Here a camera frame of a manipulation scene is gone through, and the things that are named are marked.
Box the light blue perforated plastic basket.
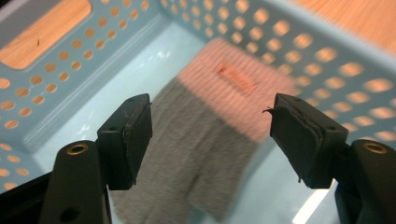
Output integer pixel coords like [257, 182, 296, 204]
[0, 0, 396, 224]

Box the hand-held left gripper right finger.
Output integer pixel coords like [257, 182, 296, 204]
[262, 92, 396, 224]

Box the grey sock with pink cuff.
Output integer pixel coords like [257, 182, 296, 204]
[110, 36, 301, 224]

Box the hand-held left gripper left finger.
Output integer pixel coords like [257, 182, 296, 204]
[38, 93, 154, 224]

